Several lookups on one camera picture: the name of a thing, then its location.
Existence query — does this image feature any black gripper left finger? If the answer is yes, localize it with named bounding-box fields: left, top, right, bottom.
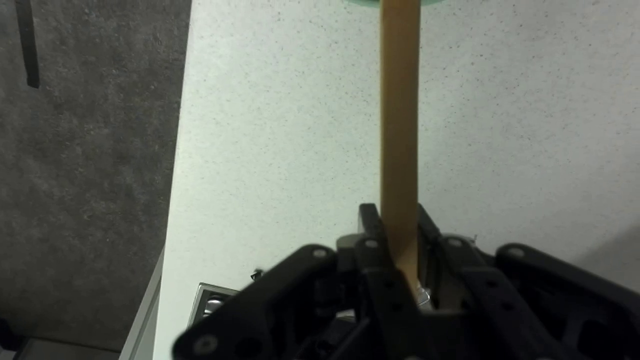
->
left=172, top=201, right=429, bottom=360

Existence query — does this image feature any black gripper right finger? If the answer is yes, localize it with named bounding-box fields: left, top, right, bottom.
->
left=417, top=201, right=640, bottom=360

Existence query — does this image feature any mint green bowl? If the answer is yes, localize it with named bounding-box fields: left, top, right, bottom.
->
left=347, top=0, right=451, bottom=11

